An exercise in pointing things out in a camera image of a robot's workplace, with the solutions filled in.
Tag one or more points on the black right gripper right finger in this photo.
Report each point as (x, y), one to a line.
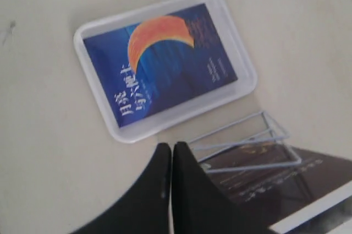
(198, 206)

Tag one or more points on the blue spine book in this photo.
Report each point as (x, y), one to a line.
(160, 63)

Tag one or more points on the white plastic tray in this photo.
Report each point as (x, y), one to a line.
(201, 112)

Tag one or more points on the dark brown spine book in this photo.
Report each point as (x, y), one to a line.
(289, 190)

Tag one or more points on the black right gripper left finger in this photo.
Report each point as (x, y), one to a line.
(144, 207)

